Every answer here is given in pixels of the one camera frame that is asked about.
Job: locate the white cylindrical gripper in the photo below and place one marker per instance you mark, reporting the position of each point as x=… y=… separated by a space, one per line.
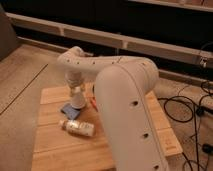
x=75 y=81

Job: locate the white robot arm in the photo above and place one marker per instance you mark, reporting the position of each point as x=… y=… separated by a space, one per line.
x=120 y=89

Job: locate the orange carrot toy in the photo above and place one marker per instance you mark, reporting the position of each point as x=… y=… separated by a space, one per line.
x=93 y=103

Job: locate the blue sponge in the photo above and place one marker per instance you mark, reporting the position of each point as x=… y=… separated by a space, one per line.
x=70 y=112

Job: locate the clear glitter bottle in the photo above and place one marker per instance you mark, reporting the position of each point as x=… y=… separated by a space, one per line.
x=77 y=127

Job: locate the wooden cutting board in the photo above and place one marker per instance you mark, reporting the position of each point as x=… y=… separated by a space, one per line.
x=55 y=149

